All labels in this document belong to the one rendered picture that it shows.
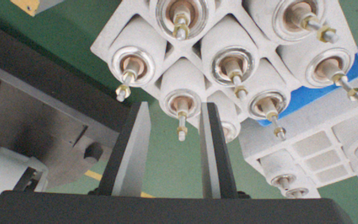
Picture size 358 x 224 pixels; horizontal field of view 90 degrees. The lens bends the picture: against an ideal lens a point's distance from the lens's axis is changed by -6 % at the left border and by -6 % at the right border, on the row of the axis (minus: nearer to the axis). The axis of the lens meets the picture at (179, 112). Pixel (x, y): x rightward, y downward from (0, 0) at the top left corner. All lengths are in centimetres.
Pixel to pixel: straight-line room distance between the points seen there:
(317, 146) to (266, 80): 42
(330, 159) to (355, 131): 24
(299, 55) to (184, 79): 21
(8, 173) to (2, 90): 29
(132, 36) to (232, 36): 16
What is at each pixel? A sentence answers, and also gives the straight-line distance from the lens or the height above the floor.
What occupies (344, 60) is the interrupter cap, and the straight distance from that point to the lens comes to 42.
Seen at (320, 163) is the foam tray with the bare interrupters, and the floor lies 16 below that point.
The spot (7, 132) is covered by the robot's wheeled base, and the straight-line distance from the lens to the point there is 81.
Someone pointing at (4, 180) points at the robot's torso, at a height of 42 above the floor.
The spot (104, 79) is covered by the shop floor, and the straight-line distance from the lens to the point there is 70.
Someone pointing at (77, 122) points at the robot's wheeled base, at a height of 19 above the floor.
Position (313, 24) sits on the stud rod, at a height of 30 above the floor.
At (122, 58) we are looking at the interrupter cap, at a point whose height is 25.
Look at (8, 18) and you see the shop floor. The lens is 75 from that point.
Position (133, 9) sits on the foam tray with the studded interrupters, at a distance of 38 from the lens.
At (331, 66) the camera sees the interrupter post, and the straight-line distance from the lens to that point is 40.
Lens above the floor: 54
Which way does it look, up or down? 48 degrees down
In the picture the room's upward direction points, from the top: 177 degrees counter-clockwise
